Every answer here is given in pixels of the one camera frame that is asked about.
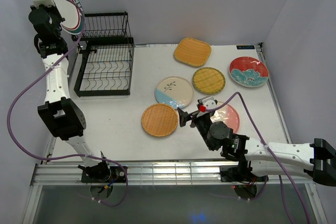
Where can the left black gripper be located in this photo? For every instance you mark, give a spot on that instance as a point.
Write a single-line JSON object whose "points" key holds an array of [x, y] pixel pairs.
{"points": [[52, 9]]}

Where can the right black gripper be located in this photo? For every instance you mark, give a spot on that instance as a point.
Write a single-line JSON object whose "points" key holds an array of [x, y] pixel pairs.
{"points": [[184, 117]]}

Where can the round orange woven plate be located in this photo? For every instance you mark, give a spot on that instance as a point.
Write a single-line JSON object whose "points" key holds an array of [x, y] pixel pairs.
{"points": [[159, 120]]}

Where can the white plate green maroon rim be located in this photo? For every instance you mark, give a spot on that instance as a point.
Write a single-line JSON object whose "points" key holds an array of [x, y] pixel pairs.
{"points": [[72, 24]]}

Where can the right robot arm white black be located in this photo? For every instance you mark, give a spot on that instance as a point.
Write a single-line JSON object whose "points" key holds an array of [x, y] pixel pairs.
{"points": [[311, 160]]}

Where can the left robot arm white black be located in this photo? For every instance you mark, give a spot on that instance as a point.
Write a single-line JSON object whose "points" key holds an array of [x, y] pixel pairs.
{"points": [[59, 113]]}

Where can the cream blue plate with sprig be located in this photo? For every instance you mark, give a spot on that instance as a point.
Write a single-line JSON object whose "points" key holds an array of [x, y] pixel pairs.
{"points": [[174, 91]]}

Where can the cream pink plate with sprig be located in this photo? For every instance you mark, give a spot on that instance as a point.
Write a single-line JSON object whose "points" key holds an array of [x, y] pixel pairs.
{"points": [[229, 116]]}

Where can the round yellow green woven plate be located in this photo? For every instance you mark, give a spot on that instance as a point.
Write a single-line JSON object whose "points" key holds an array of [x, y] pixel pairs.
{"points": [[208, 81]]}

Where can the square orange woven plate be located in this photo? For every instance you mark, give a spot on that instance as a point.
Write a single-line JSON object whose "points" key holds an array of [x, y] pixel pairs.
{"points": [[192, 52]]}

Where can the red plate blue flower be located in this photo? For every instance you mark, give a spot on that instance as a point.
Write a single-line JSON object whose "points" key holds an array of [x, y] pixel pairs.
{"points": [[248, 72]]}

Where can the blue label sticker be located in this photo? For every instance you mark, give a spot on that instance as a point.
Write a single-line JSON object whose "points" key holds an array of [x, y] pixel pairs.
{"points": [[245, 47]]}

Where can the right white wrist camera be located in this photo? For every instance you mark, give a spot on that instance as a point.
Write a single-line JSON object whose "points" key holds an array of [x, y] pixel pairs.
{"points": [[206, 105]]}

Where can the black wire dish rack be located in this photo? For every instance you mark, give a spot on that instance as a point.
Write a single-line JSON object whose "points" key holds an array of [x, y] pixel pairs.
{"points": [[106, 53]]}

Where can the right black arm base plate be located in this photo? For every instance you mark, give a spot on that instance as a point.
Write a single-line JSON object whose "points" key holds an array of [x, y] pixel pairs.
{"points": [[232, 174]]}

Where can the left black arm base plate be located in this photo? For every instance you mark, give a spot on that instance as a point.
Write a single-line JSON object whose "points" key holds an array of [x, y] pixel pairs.
{"points": [[115, 174]]}

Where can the aluminium front rail frame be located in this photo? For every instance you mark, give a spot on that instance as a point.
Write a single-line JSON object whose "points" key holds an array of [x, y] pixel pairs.
{"points": [[139, 174]]}

